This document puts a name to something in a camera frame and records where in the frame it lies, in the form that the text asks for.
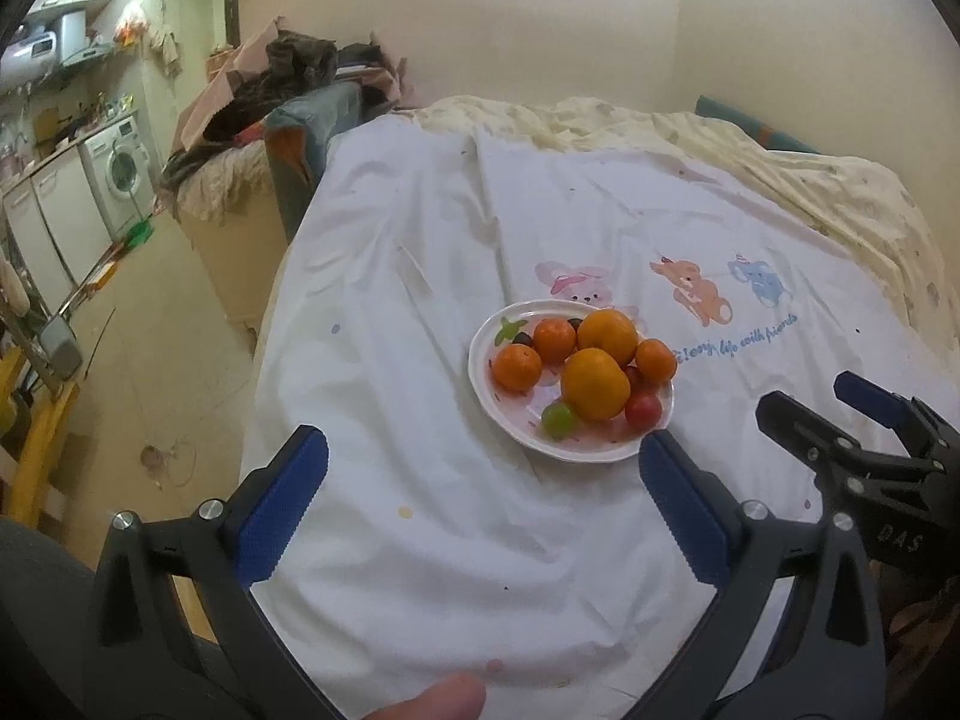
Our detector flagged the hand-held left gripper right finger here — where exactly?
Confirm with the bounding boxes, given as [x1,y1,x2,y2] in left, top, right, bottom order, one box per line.
[637,429,890,720]

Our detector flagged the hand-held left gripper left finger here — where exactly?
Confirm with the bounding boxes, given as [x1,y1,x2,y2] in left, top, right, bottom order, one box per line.
[79,424,353,720]

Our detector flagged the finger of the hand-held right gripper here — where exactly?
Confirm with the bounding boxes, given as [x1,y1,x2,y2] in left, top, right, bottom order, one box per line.
[834,370,960,466]
[755,390,947,496]

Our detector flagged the pink strawberry-print plate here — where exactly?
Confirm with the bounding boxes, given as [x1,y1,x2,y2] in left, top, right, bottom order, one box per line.
[468,300,676,464]

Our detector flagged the small mandarin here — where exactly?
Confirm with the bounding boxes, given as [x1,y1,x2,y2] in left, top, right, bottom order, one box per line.
[635,338,679,383]
[532,319,578,363]

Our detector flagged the green grape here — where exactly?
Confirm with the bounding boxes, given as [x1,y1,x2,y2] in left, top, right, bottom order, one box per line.
[541,401,578,439]

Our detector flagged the large orange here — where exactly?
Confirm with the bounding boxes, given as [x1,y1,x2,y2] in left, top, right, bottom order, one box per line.
[576,309,640,366]
[561,347,632,422]

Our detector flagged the medium orange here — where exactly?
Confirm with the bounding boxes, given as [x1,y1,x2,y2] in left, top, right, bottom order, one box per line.
[491,343,543,392]

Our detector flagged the person's left hand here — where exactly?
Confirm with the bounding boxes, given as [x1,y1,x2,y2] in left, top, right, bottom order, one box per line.
[358,672,488,720]

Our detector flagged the white cartoon-print blanket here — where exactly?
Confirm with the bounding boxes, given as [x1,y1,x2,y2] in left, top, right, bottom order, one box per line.
[241,114,947,720]

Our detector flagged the beige storage box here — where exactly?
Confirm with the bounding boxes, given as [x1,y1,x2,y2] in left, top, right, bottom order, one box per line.
[184,187,290,331]

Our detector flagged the cream patterned quilt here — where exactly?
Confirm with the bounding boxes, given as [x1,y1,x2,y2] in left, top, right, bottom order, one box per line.
[397,94,947,346]

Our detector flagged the yellow stand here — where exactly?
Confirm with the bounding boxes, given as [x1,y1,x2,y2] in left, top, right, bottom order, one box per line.
[0,345,82,530]

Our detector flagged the teal pillow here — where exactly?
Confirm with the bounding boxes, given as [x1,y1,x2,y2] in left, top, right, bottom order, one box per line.
[694,94,822,155]

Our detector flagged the cream lace cloth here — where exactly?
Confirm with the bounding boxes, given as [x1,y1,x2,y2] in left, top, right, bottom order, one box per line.
[174,141,275,226]

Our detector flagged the white kitchen cabinets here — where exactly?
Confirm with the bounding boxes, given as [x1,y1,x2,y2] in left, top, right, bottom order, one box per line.
[1,142,113,316]

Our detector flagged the white washing machine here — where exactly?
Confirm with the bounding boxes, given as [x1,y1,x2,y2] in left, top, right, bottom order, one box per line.
[78,114,157,239]

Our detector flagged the pile of dark clothes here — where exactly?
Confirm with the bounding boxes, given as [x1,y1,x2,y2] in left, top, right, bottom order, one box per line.
[161,28,410,181]

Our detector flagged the hanging plastic bag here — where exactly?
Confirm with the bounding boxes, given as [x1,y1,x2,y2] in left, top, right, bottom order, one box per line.
[112,0,151,46]

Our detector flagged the silver range hood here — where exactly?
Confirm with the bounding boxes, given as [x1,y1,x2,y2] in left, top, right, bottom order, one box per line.
[0,9,113,87]

